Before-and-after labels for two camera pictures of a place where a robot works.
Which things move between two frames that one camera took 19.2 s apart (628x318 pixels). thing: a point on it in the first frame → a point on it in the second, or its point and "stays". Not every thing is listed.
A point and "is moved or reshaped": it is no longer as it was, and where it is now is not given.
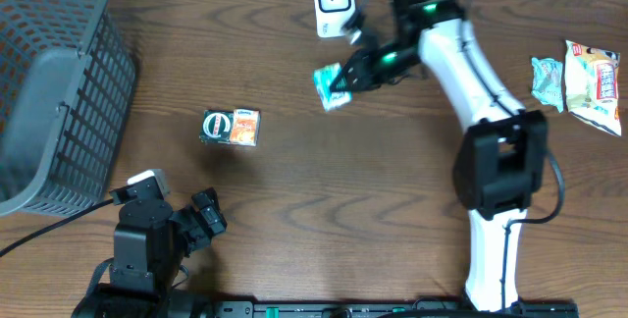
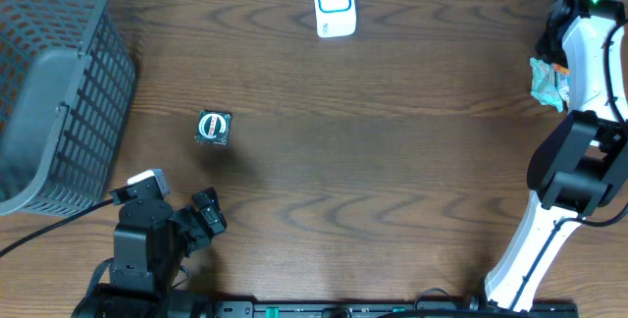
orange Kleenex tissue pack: (245, 128) → (561, 69)
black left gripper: (199, 218) stays
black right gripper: (361, 76) → (545, 42)
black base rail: (392, 309) stays
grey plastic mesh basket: (68, 84) stays
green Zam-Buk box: (217, 127) is moved or reshaped
